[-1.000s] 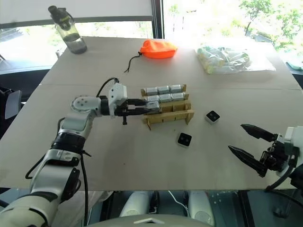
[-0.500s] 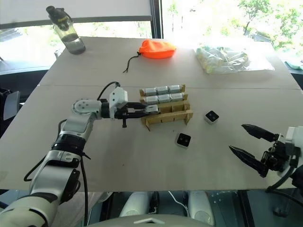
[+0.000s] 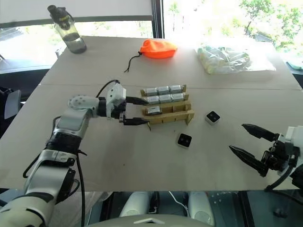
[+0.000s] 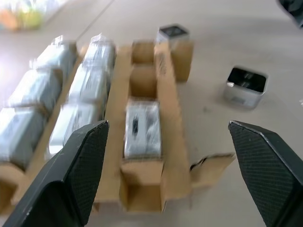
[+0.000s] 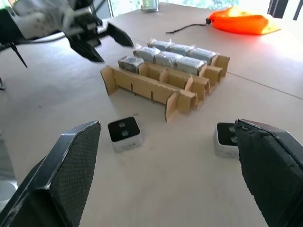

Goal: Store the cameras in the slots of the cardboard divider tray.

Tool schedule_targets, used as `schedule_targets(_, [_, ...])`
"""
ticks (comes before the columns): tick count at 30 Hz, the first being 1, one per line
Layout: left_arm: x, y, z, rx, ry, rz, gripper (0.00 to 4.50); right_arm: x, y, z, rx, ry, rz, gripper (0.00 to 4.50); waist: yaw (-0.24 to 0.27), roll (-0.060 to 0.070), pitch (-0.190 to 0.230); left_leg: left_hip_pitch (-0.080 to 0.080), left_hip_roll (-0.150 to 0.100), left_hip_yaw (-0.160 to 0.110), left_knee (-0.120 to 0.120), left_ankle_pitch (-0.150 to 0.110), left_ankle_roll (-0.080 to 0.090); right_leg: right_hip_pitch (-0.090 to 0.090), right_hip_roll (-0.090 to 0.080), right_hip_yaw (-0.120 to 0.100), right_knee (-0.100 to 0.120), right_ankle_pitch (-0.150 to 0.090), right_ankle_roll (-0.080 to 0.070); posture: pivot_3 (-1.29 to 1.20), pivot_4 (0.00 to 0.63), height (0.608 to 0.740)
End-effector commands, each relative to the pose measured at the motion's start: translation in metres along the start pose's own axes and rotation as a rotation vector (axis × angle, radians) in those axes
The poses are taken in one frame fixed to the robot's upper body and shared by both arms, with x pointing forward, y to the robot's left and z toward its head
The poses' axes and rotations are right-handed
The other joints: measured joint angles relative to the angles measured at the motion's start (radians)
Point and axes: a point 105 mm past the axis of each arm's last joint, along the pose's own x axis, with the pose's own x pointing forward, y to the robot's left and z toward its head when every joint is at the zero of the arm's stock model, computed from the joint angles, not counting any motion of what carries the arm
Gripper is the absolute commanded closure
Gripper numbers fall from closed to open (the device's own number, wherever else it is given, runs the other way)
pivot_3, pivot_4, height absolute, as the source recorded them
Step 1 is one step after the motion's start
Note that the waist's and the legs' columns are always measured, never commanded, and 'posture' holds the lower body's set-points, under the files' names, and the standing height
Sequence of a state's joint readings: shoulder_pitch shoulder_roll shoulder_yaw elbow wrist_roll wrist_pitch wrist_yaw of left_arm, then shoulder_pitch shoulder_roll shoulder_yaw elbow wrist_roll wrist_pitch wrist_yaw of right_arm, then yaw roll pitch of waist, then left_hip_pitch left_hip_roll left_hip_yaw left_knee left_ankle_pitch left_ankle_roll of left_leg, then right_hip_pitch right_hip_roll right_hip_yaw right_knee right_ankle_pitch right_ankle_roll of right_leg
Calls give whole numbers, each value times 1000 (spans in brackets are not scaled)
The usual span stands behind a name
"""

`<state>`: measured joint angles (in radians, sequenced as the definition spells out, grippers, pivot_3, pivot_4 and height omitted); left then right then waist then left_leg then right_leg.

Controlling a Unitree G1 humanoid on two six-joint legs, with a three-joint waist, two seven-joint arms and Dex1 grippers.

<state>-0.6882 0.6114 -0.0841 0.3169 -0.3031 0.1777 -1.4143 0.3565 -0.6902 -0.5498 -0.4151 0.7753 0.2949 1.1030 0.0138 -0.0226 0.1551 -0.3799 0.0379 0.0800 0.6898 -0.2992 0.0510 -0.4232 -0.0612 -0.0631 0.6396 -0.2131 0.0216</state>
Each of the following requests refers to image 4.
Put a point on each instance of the black rounded object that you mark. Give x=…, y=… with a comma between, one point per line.
x=292, y=10

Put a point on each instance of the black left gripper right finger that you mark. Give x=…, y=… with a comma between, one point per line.
x=272, y=170

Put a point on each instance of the silver camera in plastic wrap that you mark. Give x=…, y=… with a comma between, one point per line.
x=143, y=130
x=35, y=91
x=58, y=55
x=100, y=53
x=71, y=123
x=19, y=137
x=88, y=86

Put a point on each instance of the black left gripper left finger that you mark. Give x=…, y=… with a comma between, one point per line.
x=59, y=184

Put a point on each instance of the orange and yellow blurred items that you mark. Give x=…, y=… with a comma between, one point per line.
x=21, y=14

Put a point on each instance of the silver camera with black face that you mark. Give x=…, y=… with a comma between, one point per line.
x=246, y=87
x=172, y=33

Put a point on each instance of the brown cardboard divider tray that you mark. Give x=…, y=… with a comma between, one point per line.
x=170, y=132

